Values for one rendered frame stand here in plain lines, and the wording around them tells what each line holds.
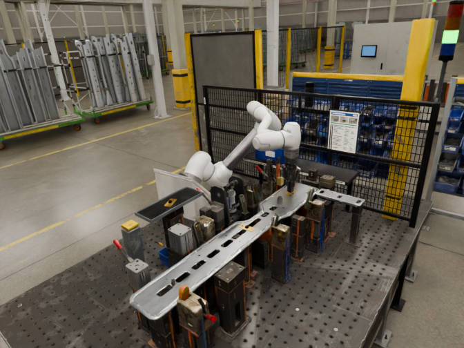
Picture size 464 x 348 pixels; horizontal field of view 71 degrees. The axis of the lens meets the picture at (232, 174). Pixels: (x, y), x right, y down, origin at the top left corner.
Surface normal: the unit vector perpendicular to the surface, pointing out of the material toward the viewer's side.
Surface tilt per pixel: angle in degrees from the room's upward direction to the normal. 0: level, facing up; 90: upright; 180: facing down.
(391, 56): 90
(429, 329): 0
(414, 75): 90
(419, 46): 90
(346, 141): 90
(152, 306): 0
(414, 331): 0
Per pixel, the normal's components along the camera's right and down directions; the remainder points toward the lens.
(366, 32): -0.63, 0.34
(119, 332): -0.05, -0.92
